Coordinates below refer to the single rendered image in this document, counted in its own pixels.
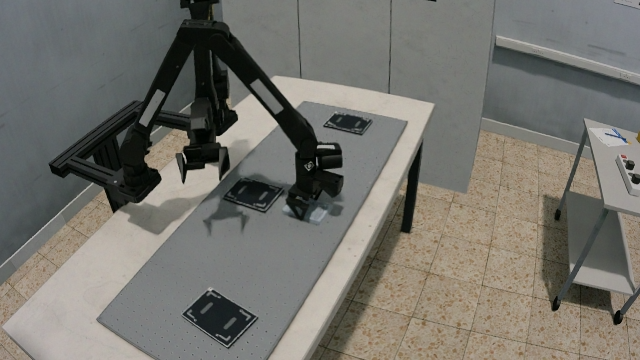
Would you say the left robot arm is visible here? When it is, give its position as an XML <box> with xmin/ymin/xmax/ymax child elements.
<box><xmin>180</xmin><ymin>0</ymin><xmax>237</xmax><ymax>145</ymax></box>

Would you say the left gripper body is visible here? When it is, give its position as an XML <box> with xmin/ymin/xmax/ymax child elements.
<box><xmin>183</xmin><ymin>142</ymin><xmax>228</xmax><ymax>171</ymax></box>

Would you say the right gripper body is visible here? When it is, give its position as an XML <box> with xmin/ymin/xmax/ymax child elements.
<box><xmin>286</xmin><ymin>170</ymin><xmax>321</xmax><ymax>206</ymax></box>

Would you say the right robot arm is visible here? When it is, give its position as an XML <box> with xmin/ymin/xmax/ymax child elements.
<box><xmin>118</xmin><ymin>19</ymin><xmax>344</xmax><ymax>198</ymax></box>

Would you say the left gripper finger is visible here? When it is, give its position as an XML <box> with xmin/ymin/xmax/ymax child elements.
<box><xmin>218</xmin><ymin>148</ymin><xmax>230</xmax><ymax>181</ymax></box>
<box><xmin>175</xmin><ymin>153</ymin><xmax>187</xmax><ymax>184</ymax></box>

